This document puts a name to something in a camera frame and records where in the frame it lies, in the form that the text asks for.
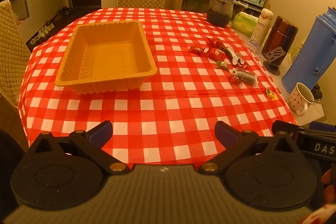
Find green tissue pack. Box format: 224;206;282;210
231;11;259;37

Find red checkered tablecloth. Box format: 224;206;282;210
18;7;298;165

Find brown metal thermos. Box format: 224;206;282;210
262;16;299;65

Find yellow plastic tray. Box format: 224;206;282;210
54;20;158;95

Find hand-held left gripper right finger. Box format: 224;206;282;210
198;120;302;174

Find yellow candy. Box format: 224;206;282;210
266;88;279;101

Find red square snack packet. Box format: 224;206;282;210
205;48;225;62

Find person's right hand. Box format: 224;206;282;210
321;169;336;203

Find blue plastic jug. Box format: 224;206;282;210
282;7;336;94

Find red gold candy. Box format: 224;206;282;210
188;46;206;55

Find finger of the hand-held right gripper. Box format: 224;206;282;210
308;121;336;132
272;120;301;136

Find row of shoes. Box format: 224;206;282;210
29;6;71;46

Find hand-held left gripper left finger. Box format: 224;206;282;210
25;120;129;174

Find red crinkled candy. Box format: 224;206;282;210
207;37;222;48

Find large glass jar dark contents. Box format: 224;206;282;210
207;0;234;28

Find long green white snack packet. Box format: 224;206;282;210
219;44;244;65

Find white rabbit print bottle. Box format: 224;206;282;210
251;8;273;46

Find white patterned mug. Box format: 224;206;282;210
288;82;315;116

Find grey metal phone stand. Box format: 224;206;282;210
263;47;285;75

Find small blue white box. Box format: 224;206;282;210
244;36;261;52

